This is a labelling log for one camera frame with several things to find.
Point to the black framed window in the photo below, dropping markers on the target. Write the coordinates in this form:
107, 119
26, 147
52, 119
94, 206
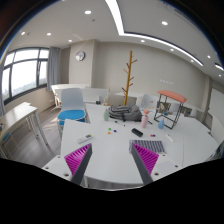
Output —
24, 70

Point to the light blue bottle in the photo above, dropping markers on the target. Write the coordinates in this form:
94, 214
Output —
161, 124

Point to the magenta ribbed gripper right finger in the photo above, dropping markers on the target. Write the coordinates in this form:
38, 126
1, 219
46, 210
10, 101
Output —
145, 160

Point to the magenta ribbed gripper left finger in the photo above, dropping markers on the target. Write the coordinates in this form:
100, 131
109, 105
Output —
77, 162

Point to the wooden coat rack tree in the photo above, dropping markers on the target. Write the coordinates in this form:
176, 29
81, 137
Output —
129, 76

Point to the pink bottle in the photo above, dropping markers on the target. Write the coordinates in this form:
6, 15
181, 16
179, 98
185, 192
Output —
144, 119

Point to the white remote control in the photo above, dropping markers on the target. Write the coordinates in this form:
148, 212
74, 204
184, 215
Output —
84, 139

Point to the grey window curtain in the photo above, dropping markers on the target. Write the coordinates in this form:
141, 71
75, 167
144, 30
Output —
53, 67

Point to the white marker pen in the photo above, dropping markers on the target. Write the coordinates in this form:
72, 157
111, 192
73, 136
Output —
170, 138

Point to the pale green bottle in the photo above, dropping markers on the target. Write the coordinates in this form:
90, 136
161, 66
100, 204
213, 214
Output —
106, 115

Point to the white side desk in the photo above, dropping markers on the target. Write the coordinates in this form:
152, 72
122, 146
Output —
16, 116

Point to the striped purple grey towel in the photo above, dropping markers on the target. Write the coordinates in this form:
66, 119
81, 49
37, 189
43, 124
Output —
154, 145

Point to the round wall clock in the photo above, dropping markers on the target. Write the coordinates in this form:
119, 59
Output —
80, 56

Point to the black stool with orange seat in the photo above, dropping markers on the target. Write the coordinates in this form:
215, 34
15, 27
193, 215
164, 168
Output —
169, 108

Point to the black rectangular case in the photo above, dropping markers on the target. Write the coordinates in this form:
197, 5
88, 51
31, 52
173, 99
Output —
137, 132

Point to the white chair blue cushion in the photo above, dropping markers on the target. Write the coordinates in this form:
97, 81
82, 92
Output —
72, 107

